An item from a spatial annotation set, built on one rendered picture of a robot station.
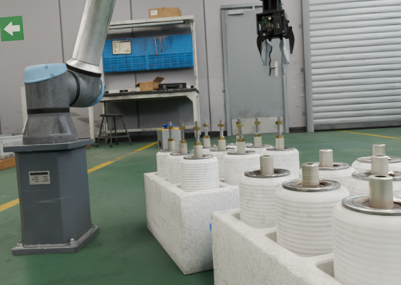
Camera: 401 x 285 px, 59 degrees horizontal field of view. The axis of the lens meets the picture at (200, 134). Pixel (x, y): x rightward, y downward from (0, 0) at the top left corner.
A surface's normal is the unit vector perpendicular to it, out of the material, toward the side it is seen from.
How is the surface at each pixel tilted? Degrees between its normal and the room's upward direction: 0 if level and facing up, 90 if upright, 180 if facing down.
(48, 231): 90
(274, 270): 90
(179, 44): 90
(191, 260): 90
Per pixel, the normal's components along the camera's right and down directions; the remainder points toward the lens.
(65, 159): 0.66, 0.00
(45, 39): -0.06, 0.06
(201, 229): 0.36, 0.03
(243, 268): -0.95, 0.07
